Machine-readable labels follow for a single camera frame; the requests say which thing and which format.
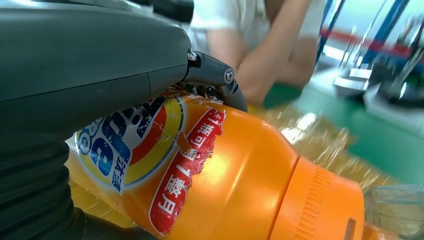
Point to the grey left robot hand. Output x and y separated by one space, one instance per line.
82 59

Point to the person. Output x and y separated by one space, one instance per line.
232 20

